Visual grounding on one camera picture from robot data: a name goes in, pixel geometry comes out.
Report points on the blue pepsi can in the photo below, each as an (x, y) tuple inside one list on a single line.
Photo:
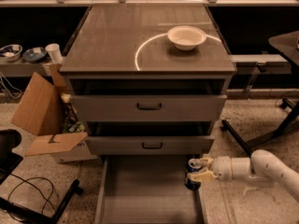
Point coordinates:
[(193, 166)]

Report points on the blue patterned bowl right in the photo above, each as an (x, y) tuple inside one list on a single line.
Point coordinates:
[(35, 55)]

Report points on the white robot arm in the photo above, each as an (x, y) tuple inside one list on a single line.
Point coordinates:
[(261, 169)]

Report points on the snack bags in box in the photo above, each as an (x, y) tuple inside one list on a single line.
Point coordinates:
[(71, 122)]

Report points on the blue patterned bowl left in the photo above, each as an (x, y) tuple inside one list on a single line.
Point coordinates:
[(10, 53)]

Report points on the grey top drawer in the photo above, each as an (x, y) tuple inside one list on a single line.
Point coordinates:
[(123, 107)]

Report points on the grey bottom drawer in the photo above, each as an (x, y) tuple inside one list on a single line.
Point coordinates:
[(147, 190)]

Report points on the white paper cup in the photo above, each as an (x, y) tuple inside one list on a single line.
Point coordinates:
[(53, 50)]

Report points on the grey drawer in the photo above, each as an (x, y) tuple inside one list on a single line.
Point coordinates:
[(123, 107), (147, 190), (131, 145)]

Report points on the white paper bowl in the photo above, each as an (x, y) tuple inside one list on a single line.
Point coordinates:
[(186, 37)]

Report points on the black drawer handle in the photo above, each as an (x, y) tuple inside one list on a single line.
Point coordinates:
[(152, 146), (149, 107)]

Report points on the dark round side table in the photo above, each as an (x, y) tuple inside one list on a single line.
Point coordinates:
[(287, 46)]

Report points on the grey middle drawer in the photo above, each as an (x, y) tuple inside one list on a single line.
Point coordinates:
[(131, 145)]

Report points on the brown cardboard box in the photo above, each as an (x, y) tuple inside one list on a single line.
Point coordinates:
[(40, 112)]

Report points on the grey low shelf left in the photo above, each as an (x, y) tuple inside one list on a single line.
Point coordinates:
[(21, 68)]

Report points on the grey low shelf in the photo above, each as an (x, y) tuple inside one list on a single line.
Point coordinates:
[(271, 60), (21, 68)]

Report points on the grey drawer cabinet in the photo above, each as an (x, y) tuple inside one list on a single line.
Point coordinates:
[(123, 49)]

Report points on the black top drawer handle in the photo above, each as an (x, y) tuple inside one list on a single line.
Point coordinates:
[(149, 107)]

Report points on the black middle drawer handle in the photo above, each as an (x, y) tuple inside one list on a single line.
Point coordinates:
[(152, 146)]

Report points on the black chair seat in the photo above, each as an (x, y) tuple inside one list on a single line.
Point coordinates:
[(9, 160)]

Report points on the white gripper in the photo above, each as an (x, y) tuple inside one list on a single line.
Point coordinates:
[(221, 168)]

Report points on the blue patterned bowl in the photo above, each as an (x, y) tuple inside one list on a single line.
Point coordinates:
[(35, 55), (10, 53)]

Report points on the grey low shelf right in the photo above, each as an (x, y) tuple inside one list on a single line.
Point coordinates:
[(271, 60)]

